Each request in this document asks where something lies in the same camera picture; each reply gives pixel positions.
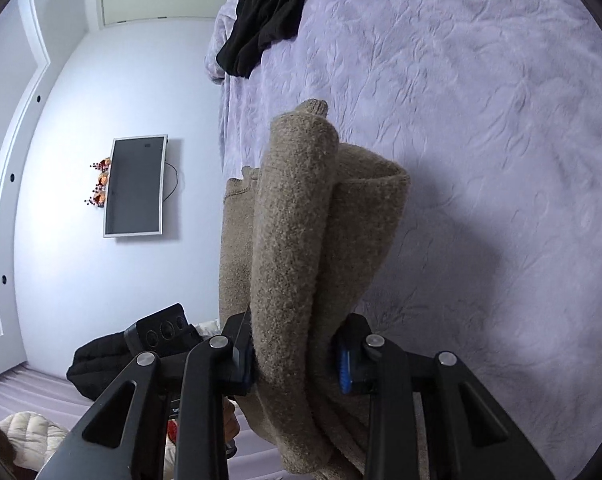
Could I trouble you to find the person's left hand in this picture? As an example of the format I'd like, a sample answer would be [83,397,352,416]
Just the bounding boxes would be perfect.
[223,399,240,444]

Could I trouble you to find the lavender bed blanket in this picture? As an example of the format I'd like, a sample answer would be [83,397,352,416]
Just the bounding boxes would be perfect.
[205,0,602,479]

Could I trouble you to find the black jacket on floor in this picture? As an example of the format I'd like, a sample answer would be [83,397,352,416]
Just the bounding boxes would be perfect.
[65,326,203,403]

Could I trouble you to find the taupe knit sweater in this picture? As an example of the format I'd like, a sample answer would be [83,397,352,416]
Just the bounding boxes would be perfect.
[220,100,409,479]

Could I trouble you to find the wall-mounted flat television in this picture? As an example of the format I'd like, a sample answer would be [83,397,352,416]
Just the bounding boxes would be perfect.
[102,136,167,238]

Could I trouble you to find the television power cable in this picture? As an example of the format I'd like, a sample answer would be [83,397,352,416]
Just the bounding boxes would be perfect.
[161,160,181,206]

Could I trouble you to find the colourful wall decoration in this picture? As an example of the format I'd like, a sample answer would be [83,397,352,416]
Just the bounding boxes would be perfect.
[84,157,111,208]

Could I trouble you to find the black garment on bed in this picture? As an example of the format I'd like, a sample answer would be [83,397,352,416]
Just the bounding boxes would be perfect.
[216,0,307,78]

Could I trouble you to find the cream puffer jacket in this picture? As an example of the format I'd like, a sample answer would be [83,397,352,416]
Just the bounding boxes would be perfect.
[0,412,69,472]

